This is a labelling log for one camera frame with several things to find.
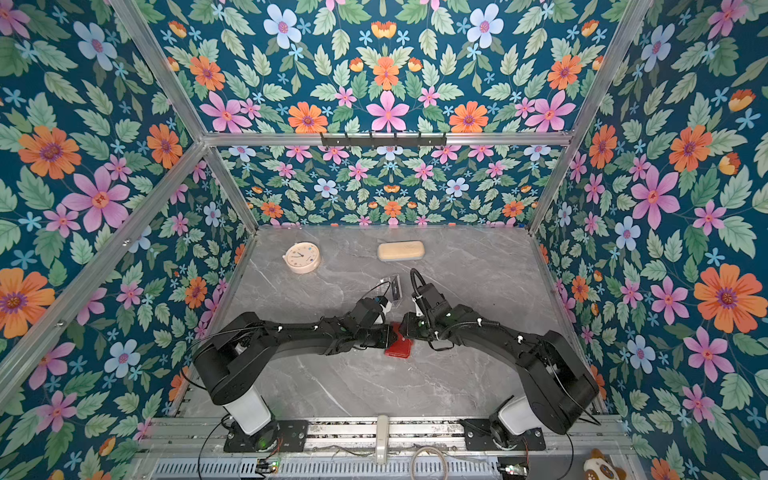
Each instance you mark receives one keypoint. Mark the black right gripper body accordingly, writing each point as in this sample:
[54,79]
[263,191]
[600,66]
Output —
[417,327]

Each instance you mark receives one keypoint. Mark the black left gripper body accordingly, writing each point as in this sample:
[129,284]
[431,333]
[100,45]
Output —
[375,337]

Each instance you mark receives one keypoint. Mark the red leather card holder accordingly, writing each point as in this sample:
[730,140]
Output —
[401,347]

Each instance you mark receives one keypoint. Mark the clear acrylic card stand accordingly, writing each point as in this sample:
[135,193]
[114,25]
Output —
[391,288]

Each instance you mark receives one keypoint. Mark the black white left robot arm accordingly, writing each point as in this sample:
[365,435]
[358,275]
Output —
[230,361]

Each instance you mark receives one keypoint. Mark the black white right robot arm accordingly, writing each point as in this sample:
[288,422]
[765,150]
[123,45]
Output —
[557,386]

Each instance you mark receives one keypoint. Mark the beige glasses case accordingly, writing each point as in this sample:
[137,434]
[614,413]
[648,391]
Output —
[401,251]

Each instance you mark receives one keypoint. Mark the pink round alarm clock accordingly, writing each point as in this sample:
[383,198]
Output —
[302,258]

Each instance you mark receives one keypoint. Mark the white vent grille strip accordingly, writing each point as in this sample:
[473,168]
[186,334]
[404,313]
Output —
[326,468]

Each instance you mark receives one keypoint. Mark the black hook bar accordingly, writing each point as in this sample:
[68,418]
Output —
[371,140]

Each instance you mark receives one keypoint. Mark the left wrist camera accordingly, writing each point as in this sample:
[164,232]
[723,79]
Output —
[384,305]

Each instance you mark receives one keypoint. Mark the white rail clip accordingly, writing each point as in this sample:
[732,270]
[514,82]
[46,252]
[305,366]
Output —
[382,435]

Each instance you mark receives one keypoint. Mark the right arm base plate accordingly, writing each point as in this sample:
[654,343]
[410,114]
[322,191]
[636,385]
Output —
[487,435]

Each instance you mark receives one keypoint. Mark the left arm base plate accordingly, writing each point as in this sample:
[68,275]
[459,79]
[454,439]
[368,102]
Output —
[277,436]

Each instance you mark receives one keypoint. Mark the aluminium front rail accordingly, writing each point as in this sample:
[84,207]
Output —
[392,434]

